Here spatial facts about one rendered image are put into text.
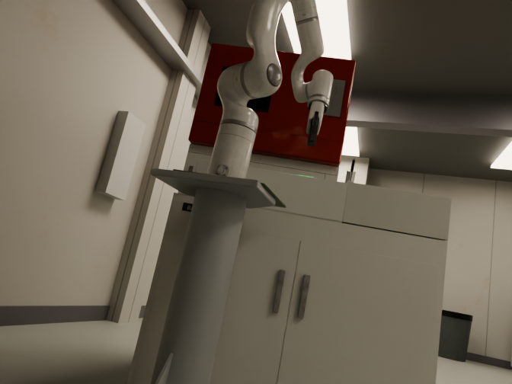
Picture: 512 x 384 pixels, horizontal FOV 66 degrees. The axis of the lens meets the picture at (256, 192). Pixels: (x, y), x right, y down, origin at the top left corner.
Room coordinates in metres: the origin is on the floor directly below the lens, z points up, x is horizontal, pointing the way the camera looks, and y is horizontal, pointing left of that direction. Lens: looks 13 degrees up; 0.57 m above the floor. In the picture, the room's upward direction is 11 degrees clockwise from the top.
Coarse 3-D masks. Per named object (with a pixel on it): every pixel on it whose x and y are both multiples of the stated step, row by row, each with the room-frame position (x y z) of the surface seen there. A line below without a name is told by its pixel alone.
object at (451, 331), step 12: (444, 312) 6.28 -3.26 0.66; (456, 312) 6.18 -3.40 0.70; (444, 324) 6.28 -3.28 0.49; (456, 324) 6.19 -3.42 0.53; (468, 324) 6.20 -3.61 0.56; (444, 336) 6.28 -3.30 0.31; (456, 336) 6.20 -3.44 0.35; (468, 336) 6.24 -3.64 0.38; (444, 348) 6.29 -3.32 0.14; (456, 348) 6.21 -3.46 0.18; (456, 360) 6.22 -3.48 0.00
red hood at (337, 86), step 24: (216, 48) 2.00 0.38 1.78; (240, 48) 1.98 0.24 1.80; (216, 72) 2.00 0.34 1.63; (288, 72) 1.94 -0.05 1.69; (312, 72) 1.93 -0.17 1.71; (336, 72) 1.91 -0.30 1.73; (216, 96) 1.99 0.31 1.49; (288, 96) 1.94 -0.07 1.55; (336, 96) 1.90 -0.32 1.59; (216, 120) 1.99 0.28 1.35; (264, 120) 1.95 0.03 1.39; (288, 120) 1.94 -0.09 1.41; (336, 120) 1.90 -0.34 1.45; (264, 144) 1.95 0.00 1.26; (288, 144) 1.93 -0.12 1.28; (336, 144) 1.90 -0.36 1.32
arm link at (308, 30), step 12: (300, 24) 1.30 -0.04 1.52; (312, 24) 1.29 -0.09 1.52; (300, 36) 1.32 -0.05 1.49; (312, 36) 1.31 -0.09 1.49; (312, 48) 1.33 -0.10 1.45; (300, 60) 1.37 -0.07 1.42; (312, 60) 1.38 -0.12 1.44; (300, 72) 1.42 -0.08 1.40; (300, 84) 1.45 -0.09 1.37; (300, 96) 1.46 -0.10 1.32
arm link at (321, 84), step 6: (318, 72) 1.42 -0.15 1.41; (324, 72) 1.41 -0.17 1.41; (330, 72) 1.42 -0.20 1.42; (312, 78) 1.44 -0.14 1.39; (318, 78) 1.41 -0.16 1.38; (324, 78) 1.41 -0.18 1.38; (330, 78) 1.42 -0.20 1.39; (306, 84) 1.44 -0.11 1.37; (312, 84) 1.42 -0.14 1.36; (318, 84) 1.40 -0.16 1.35; (324, 84) 1.40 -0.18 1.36; (330, 84) 1.42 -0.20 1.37; (306, 90) 1.44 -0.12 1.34; (312, 90) 1.41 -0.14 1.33; (318, 90) 1.39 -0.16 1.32; (324, 90) 1.39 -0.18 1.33; (330, 90) 1.41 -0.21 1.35; (306, 96) 1.45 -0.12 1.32; (330, 96) 1.42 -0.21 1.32
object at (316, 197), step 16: (256, 176) 1.37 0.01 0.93; (272, 176) 1.36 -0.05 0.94; (288, 176) 1.36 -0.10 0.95; (304, 176) 1.35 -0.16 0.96; (288, 192) 1.35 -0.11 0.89; (304, 192) 1.35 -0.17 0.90; (320, 192) 1.34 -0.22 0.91; (336, 192) 1.33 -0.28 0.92; (272, 208) 1.36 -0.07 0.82; (288, 208) 1.35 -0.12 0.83; (304, 208) 1.35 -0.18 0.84; (320, 208) 1.34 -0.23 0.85; (336, 208) 1.33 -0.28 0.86
